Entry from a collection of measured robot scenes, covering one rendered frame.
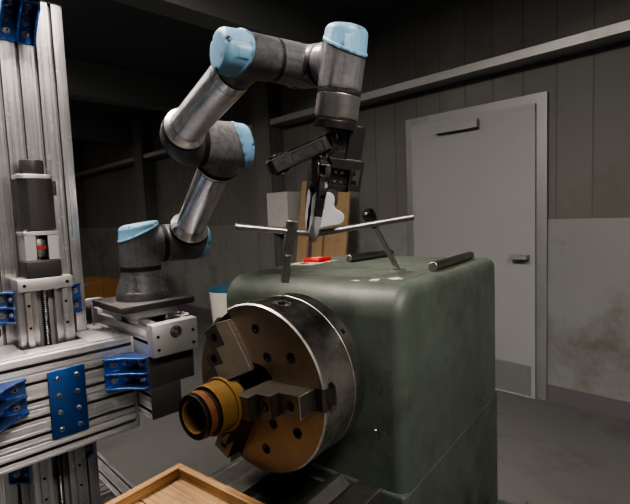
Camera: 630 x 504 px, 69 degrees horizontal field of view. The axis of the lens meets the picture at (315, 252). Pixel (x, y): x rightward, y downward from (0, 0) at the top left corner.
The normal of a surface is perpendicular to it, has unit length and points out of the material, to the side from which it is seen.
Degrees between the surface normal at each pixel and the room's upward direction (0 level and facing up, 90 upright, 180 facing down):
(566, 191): 90
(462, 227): 90
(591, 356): 90
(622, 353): 90
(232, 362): 57
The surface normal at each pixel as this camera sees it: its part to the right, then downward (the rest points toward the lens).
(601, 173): -0.71, 0.08
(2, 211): 0.70, 0.03
